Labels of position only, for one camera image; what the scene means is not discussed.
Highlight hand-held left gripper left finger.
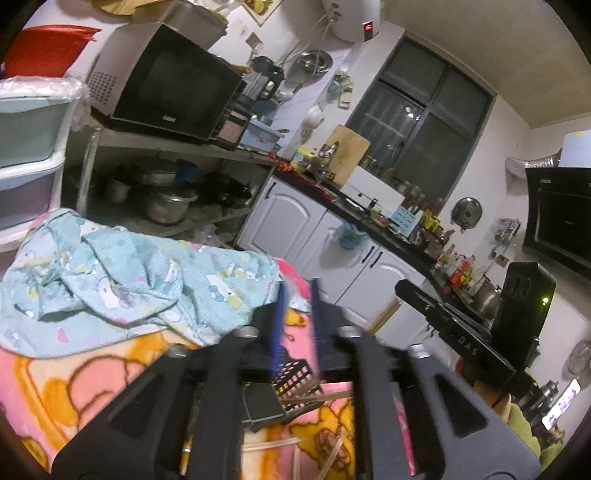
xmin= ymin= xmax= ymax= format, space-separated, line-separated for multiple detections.
xmin=51 ymin=281 xmax=296 ymax=480

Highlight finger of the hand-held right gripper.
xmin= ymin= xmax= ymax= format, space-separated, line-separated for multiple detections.
xmin=395 ymin=279 xmax=441 ymax=328

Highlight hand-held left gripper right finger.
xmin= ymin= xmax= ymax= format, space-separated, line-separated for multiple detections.
xmin=309 ymin=279 xmax=541 ymax=480

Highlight black mesh utensil basket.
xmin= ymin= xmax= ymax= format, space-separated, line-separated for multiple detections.
xmin=240 ymin=357 xmax=324 ymax=428

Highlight bunch of wooden chopsticks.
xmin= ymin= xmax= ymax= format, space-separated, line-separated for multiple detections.
xmin=242 ymin=388 xmax=354 ymax=480

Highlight person's right forearm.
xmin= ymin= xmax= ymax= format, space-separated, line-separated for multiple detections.
xmin=503 ymin=399 xmax=543 ymax=469

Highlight steel hanging utensils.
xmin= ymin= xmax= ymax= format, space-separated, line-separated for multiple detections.
xmin=492 ymin=217 xmax=522 ymax=259

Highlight person's right hand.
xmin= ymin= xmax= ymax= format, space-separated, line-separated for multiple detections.
xmin=455 ymin=357 xmax=511 ymax=414

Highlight steel cooking pot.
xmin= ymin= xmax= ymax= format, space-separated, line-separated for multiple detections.
xmin=471 ymin=277 xmax=504 ymax=319

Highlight group of condiment bottles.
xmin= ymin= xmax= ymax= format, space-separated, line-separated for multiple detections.
xmin=416 ymin=210 xmax=476 ymax=289

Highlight light blue knife holder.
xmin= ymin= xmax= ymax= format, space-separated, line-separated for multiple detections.
xmin=390 ymin=207 xmax=423 ymax=241

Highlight blue plastic bag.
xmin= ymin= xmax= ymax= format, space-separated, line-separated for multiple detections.
xmin=332 ymin=222 xmax=370 ymax=252

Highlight lit phone screen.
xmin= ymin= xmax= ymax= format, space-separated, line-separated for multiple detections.
xmin=542 ymin=378 xmax=583 ymax=430

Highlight steel pot lid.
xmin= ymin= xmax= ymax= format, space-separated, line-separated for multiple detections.
xmin=450 ymin=198 xmax=483 ymax=230

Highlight white base cabinets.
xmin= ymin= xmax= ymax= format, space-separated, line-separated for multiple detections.
xmin=235 ymin=175 xmax=432 ymax=333

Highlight black range hood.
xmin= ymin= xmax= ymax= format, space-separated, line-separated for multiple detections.
xmin=522 ymin=164 xmax=591 ymax=271

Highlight row of spice jars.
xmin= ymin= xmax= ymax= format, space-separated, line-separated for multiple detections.
xmin=360 ymin=154 xmax=446 ymax=217

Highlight black wok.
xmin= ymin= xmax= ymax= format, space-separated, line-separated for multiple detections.
xmin=203 ymin=173 xmax=254 ymax=204

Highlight yellow food container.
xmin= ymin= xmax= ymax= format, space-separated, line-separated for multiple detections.
xmin=291 ymin=145 xmax=315 ymax=171

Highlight steel faucet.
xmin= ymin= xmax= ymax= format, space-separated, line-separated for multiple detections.
xmin=314 ymin=141 xmax=340 ymax=181

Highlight wooden cutting board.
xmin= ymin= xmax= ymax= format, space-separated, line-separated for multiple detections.
xmin=323 ymin=124 xmax=371 ymax=185

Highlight large steel stockpot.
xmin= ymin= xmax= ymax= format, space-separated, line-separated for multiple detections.
xmin=143 ymin=185 xmax=199 ymax=224

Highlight light blue printed cloth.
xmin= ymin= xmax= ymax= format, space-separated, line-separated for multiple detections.
xmin=0 ymin=208 xmax=312 ymax=360

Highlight dark framed window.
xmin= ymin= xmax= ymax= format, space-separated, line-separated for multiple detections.
xmin=346 ymin=34 xmax=495 ymax=204

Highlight light blue plastic box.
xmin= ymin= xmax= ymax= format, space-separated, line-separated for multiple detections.
xmin=240 ymin=117 xmax=282 ymax=151

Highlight white hanging mug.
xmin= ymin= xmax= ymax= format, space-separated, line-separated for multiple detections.
xmin=300 ymin=105 xmax=326 ymax=132

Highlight pink cartoon blanket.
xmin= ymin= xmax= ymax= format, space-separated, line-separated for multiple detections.
xmin=0 ymin=210 xmax=414 ymax=480

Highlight metal shelf rack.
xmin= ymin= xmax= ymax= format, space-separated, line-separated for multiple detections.
xmin=76 ymin=115 xmax=278 ymax=241

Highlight steel mixing bowl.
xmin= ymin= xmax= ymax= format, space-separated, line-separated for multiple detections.
xmin=295 ymin=50 xmax=333 ymax=75

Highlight black and silver microwave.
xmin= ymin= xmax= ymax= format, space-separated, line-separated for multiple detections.
xmin=85 ymin=23 xmax=247 ymax=144

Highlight white water heater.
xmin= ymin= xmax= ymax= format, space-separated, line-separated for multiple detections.
xmin=321 ymin=0 xmax=391 ymax=44

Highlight plastic drawer unit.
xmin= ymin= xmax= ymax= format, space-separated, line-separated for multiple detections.
xmin=0 ymin=76 xmax=88 ymax=252

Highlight grey metal box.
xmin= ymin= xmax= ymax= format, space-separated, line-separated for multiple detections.
xmin=131 ymin=0 xmax=229 ymax=47

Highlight red plastic basin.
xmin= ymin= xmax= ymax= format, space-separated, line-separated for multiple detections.
xmin=4 ymin=25 xmax=101 ymax=79

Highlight bamboo tray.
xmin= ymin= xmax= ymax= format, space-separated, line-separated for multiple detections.
xmin=90 ymin=0 xmax=139 ymax=14

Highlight silver exhaust duct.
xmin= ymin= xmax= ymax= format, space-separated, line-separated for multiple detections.
xmin=505 ymin=150 xmax=564 ymax=178

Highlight white wall cabinet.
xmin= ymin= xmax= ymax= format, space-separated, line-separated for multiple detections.
xmin=558 ymin=131 xmax=591 ymax=169

